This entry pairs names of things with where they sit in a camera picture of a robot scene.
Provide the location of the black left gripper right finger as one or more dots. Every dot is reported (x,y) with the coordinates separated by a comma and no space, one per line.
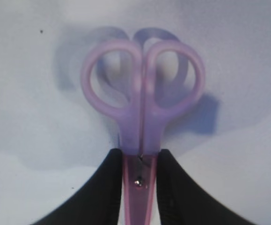
(181,201)

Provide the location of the pink scissors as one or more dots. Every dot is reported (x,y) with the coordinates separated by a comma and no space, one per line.
(142,122)

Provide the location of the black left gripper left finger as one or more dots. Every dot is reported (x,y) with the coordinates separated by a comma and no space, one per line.
(97,202)

